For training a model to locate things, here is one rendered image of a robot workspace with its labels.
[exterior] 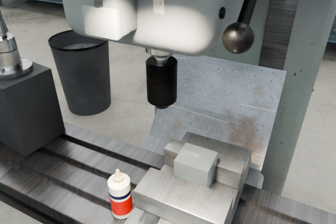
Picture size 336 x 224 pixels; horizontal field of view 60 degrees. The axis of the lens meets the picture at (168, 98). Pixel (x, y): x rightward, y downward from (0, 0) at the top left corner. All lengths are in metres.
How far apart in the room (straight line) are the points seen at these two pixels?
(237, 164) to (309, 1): 0.39
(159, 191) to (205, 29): 0.29
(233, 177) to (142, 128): 1.88
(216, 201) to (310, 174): 1.75
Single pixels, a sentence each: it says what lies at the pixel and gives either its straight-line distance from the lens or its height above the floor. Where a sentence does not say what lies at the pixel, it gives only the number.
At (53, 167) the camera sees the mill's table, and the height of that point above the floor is 0.96.
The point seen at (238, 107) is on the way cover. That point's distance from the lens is 0.80.
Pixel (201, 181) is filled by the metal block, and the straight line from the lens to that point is 0.50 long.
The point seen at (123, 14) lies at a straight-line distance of 0.29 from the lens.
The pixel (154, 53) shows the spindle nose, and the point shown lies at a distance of 0.40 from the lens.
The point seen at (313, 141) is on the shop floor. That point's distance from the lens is 2.50.
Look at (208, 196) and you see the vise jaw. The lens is 0.49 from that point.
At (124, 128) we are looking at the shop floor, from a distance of 2.39.
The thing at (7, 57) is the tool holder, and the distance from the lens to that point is 0.72.
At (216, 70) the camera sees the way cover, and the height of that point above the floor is 1.09.
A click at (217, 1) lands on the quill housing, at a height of 1.37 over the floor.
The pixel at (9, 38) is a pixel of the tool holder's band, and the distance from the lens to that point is 0.71.
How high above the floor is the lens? 1.44
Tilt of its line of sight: 31 degrees down
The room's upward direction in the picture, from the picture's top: straight up
